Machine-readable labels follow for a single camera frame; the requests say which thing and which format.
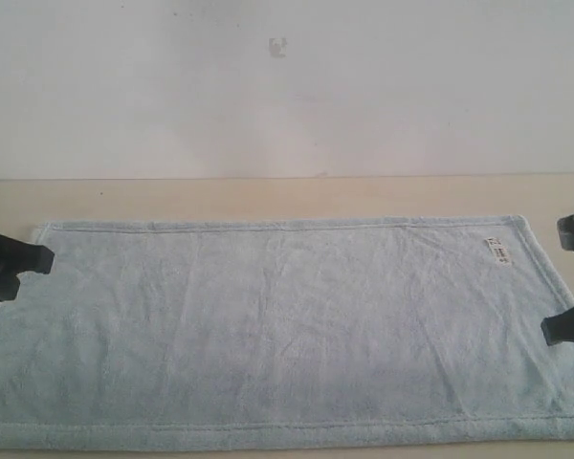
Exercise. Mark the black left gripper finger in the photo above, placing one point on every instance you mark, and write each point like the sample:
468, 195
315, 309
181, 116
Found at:
9, 287
19, 257

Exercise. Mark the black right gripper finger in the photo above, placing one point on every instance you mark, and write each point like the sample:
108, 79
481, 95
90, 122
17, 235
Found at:
559, 328

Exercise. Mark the light blue terry towel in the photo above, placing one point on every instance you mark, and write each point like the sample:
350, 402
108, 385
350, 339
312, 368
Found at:
298, 334

